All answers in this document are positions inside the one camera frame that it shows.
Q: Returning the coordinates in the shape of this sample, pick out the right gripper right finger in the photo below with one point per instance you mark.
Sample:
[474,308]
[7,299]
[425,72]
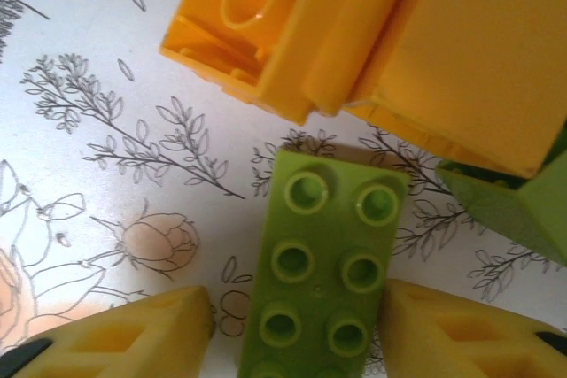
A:
[478,338]

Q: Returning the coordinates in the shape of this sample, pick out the small green lego brick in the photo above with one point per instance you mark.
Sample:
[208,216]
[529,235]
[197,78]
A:
[522,214]

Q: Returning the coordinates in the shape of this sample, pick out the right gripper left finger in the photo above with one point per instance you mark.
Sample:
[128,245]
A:
[111,342]

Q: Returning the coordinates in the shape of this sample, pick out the yellow plastic bin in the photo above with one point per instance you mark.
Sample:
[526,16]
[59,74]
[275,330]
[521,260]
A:
[465,50]

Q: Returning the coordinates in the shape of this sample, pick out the long green lego brick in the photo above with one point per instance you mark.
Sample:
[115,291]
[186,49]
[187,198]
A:
[323,263]

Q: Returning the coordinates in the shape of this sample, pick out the yellow lego brick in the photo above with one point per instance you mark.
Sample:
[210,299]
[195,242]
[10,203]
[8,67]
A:
[235,24]

